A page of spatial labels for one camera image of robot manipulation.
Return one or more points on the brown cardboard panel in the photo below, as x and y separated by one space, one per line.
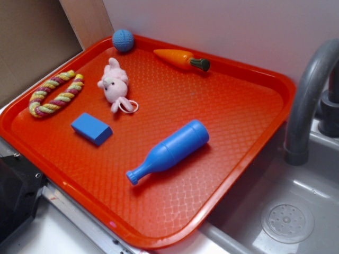
36 38

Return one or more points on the orange plastic carrot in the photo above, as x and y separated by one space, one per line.
182 59

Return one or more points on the grey toy faucet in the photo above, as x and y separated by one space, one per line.
306 104

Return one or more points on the dark grey faucet knob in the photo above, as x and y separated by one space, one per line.
328 124

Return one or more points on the blue plastic bottle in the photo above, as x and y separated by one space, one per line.
171 150

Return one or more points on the blue knitted ball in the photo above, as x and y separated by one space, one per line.
123 40

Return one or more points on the round sink drain cover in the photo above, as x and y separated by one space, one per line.
287 222

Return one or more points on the blue rectangular block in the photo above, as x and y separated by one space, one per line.
92 129

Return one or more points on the grey plastic sink basin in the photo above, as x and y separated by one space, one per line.
235 223

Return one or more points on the orange plastic tray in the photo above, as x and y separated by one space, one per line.
241 106

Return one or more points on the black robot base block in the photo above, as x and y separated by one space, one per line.
21 188

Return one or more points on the pink plush bunny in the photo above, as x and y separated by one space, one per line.
114 83

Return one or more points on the multicolour rope ring toy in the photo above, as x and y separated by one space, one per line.
55 93

